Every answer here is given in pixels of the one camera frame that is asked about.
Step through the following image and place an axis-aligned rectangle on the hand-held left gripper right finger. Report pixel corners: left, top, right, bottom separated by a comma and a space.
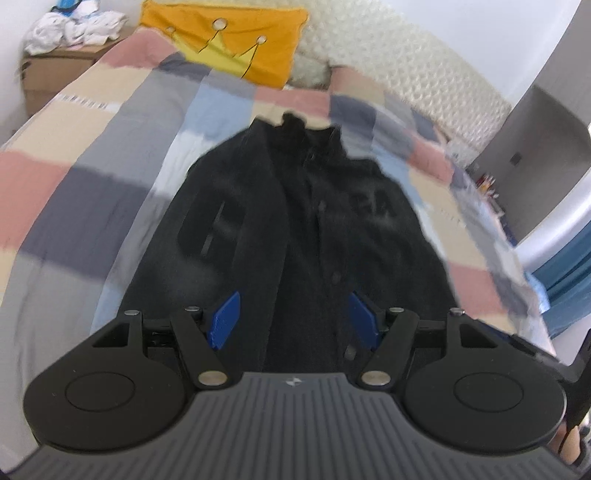
348, 291, 500, 389

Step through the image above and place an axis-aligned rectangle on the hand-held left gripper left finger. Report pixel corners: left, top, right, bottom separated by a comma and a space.
92, 291, 242, 389

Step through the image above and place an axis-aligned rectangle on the black jacket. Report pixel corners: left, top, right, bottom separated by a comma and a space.
121, 112, 455, 374

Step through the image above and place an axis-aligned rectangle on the person's right forearm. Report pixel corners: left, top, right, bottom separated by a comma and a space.
556, 408, 591, 480

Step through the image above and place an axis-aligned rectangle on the pile of white clothes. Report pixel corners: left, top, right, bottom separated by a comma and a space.
24, 7, 129, 54

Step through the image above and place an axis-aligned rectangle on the blue curtain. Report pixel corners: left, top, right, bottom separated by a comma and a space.
531, 228, 591, 339

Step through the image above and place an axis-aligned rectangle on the small colourful bottles group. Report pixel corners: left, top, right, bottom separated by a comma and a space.
478, 173, 503, 200

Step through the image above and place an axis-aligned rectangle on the patchwork bedspread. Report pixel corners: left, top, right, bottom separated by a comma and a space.
0, 25, 564, 462

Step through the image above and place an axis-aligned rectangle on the white fluffy pillow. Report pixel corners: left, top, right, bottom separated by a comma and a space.
288, 50, 332, 91

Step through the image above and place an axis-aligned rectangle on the cream quilted headboard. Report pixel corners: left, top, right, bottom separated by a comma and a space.
295, 0, 514, 139

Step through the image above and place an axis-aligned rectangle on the orange crown pillow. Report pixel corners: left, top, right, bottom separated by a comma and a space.
139, 0, 310, 88

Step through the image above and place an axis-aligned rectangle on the cardboard box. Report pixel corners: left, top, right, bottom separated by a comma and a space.
21, 25, 137, 118

